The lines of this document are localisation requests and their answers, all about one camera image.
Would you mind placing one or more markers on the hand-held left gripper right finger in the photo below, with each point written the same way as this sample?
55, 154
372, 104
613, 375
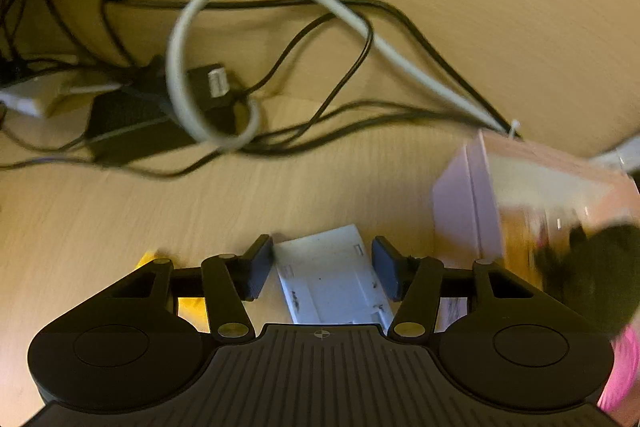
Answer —
385, 268

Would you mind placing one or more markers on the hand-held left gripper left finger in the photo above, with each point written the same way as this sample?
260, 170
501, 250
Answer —
260, 268

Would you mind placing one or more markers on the small white box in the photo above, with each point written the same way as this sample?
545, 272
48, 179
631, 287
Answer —
330, 282

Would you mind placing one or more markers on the pink cardboard box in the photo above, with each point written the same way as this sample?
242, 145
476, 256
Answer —
460, 207

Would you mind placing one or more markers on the black plush toy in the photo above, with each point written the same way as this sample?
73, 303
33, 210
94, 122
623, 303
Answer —
600, 277

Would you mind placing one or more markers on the pink plastic basket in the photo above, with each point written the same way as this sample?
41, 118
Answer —
625, 372

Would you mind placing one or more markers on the yellow building block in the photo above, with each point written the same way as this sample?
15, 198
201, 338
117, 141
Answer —
192, 313

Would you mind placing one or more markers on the black power adapter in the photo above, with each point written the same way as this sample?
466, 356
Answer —
130, 123

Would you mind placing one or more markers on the white power strip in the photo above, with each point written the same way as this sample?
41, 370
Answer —
25, 99

